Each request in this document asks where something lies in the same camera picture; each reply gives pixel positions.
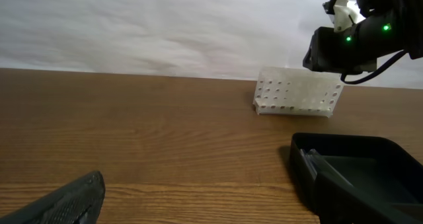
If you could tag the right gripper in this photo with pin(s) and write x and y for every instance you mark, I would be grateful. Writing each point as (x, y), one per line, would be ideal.
(327, 49)

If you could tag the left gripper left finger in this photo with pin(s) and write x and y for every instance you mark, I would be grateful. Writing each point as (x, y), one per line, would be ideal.
(69, 201)

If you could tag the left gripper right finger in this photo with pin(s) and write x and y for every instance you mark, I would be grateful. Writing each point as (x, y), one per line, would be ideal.
(343, 205)

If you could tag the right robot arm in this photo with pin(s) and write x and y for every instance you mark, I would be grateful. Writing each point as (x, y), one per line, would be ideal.
(390, 19)

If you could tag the white test tube rack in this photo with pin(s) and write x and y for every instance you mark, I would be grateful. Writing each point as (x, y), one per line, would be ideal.
(297, 92)

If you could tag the black tray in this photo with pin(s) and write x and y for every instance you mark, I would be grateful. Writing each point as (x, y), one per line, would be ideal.
(350, 144)

